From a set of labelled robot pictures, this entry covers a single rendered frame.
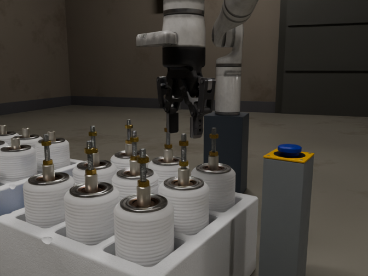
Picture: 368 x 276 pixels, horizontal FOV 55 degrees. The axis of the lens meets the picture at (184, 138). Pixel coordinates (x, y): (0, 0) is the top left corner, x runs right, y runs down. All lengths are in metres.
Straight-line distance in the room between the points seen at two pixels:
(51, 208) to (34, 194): 0.04
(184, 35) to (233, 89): 0.69
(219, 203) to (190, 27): 0.36
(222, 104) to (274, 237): 0.70
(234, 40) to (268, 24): 2.71
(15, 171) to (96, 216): 0.44
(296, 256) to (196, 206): 0.19
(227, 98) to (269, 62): 2.71
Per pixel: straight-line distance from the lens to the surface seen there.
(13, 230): 0.73
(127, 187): 0.69
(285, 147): 0.63
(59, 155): 1.08
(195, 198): 0.63
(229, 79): 1.25
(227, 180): 0.73
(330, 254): 1.01
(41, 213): 0.71
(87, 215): 0.62
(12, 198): 0.98
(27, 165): 1.02
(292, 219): 0.64
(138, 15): 4.43
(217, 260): 0.67
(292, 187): 0.62
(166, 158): 0.81
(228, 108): 1.26
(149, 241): 0.55
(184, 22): 0.60
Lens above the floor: 0.46
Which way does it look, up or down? 11 degrees down
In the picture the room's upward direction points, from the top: straight up
